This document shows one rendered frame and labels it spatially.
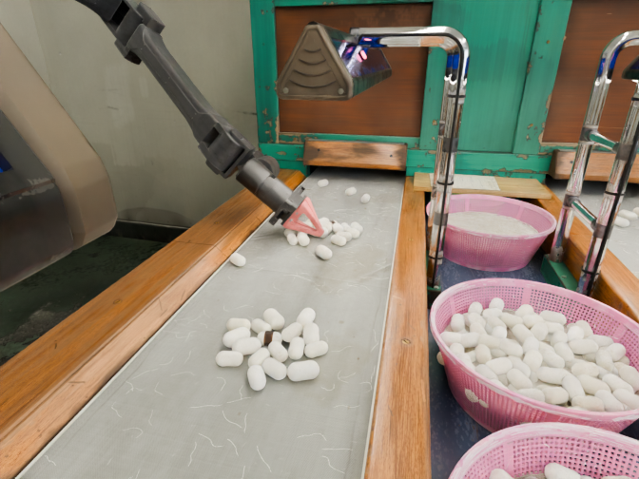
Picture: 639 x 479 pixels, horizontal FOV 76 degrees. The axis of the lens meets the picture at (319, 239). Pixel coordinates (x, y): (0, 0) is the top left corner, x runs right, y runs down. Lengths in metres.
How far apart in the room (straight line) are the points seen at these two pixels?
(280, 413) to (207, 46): 2.07
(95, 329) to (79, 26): 2.35
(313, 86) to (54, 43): 2.58
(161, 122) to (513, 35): 1.89
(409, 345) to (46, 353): 0.43
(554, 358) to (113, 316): 0.57
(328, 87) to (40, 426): 0.44
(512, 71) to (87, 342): 1.11
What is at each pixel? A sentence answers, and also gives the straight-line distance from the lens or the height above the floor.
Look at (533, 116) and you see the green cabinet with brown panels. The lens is 1.25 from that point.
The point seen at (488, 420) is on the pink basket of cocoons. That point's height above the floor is 0.69.
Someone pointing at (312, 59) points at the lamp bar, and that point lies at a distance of 0.44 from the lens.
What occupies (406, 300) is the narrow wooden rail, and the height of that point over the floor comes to 0.76.
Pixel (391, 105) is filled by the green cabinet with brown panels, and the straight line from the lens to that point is 1.23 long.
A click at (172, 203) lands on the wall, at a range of 2.66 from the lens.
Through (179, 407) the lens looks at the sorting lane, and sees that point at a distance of 0.49.
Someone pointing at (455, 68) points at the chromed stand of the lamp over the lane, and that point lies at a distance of 0.65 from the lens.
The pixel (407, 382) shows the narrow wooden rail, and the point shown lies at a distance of 0.47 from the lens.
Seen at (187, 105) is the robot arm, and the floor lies 0.99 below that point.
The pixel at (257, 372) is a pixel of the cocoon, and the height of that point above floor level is 0.76.
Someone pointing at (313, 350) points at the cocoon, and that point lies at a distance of 0.51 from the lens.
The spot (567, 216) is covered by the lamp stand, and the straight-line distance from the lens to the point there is 0.89.
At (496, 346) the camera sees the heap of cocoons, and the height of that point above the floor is 0.74.
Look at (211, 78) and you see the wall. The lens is 2.34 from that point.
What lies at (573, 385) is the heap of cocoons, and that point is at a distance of 0.56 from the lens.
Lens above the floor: 1.08
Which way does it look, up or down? 24 degrees down
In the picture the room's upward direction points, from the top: straight up
